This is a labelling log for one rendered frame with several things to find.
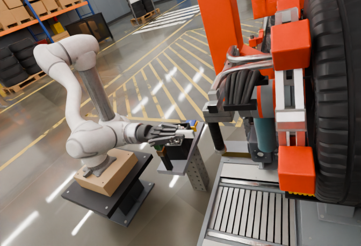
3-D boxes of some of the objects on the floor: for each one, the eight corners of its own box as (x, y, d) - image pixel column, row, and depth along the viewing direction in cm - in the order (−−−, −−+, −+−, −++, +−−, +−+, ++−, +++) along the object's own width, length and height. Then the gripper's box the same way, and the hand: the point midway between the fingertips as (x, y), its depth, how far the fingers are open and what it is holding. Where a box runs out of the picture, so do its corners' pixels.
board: (143, 24, 878) (121, -30, 777) (134, 27, 905) (112, -26, 804) (161, 13, 978) (144, -36, 877) (153, 16, 1005) (135, -32, 904)
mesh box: (98, 46, 793) (84, 19, 743) (78, 50, 862) (63, 26, 812) (114, 37, 852) (101, 12, 801) (93, 42, 920) (81, 18, 870)
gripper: (151, 129, 97) (201, 130, 87) (137, 151, 88) (191, 154, 77) (145, 116, 94) (196, 115, 83) (129, 137, 84) (185, 138, 73)
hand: (185, 134), depth 81 cm, fingers closed
